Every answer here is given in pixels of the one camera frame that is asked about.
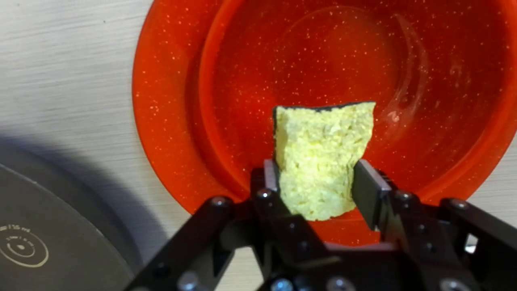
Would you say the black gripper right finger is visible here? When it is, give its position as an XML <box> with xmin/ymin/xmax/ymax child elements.
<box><xmin>351</xmin><ymin>158</ymin><xmax>432</xmax><ymax>244</ymax></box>

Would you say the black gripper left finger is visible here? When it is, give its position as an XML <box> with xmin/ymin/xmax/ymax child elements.
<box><xmin>248</xmin><ymin>158</ymin><xmax>324</xmax><ymax>260</ymax></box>

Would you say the yellow sponge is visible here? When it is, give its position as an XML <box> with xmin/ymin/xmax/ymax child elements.
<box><xmin>271</xmin><ymin>100</ymin><xmax>377</xmax><ymax>223</ymax></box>

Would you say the red plate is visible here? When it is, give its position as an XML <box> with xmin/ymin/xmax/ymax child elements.
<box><xmin>130</xmin><ymin>0</ymin><xmax>517</xmax><ymax>249</ymax></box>

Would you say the black frying pan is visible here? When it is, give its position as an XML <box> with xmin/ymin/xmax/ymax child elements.
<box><xmin>0</xmin><ymin>160</ymin><xmax>138</xmax><ymax>291</ymax></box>

